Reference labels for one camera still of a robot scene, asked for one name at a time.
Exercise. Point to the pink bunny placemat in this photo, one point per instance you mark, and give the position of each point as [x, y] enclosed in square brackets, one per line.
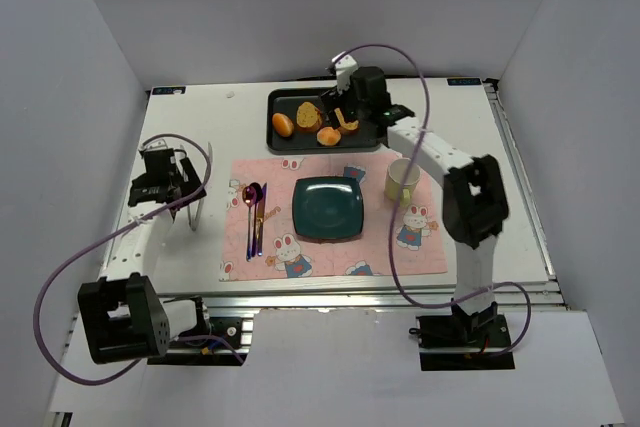
[408, 239]

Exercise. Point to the iridescent knife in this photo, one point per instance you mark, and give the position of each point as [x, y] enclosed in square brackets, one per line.
[258, 222]

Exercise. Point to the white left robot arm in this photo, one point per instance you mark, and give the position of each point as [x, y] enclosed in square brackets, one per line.
[123, 316]

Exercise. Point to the iridescent spoon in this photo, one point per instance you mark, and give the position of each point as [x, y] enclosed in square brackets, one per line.
[252, 194]

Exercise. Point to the metal slotted tongs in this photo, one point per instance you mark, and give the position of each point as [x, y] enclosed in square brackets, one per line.
[191, 183]

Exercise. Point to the small round bread roll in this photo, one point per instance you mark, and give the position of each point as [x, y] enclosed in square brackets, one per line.
[328, 136]

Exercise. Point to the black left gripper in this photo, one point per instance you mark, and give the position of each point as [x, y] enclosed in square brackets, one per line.
[185, 183]

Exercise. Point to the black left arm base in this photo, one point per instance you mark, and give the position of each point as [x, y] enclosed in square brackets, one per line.
[216, 340]

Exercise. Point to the crusty bread slice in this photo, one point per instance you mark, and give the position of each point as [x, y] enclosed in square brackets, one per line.
[346, 128]

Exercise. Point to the brown bread slice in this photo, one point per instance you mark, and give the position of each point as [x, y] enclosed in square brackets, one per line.
[308, 118]

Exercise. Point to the cream ceramic mug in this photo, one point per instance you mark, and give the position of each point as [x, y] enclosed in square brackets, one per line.
[401, 181]

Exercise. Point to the round orange bun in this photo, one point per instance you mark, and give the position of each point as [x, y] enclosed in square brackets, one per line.
[282, 125]

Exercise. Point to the dark green square plate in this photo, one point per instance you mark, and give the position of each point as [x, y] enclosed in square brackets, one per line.
[327, 208]

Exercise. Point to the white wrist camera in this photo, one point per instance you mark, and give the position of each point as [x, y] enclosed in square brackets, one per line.
[344, 68]

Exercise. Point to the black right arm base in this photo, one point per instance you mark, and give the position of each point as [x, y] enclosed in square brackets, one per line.
[443, 347]

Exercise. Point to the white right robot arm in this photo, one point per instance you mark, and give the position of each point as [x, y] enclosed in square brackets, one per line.
[474, 204]

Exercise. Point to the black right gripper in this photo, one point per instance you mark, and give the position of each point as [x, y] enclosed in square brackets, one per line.
[342, 107]

